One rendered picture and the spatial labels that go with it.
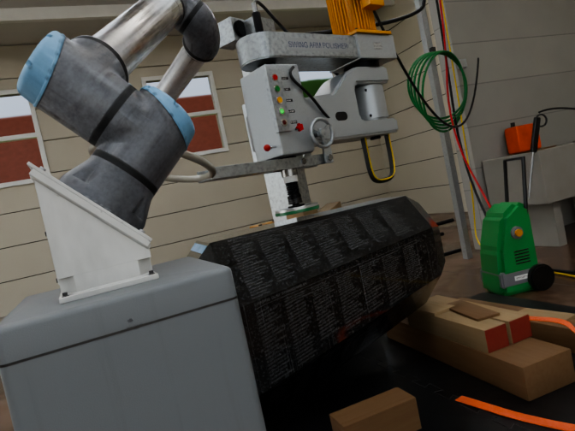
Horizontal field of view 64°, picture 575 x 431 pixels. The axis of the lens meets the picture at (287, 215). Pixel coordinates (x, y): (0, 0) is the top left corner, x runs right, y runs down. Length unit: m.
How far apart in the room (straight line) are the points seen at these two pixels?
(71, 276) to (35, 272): 7.16
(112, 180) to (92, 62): 0.24
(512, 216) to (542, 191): 1.21
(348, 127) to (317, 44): 0.43
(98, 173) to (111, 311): 0.28
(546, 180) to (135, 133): 3.88
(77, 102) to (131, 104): 0.10
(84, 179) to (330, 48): 1.73
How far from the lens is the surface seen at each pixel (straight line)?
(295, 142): 2.17
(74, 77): 1.00
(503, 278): 3.30
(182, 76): 1.70
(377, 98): 2.66
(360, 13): 2.76
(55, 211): 0.93
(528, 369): 2.02
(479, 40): 5.18
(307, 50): 2.37
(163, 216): 8.11
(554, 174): 4.57
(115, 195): 0.95
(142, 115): 1.00
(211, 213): 8.27
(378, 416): 1.81
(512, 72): 5.40
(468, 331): 2.17
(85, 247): 0.93
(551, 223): 4.67
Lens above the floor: 0.97
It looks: 3 degrees down
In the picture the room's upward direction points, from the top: 12 degrees counter-clockwise
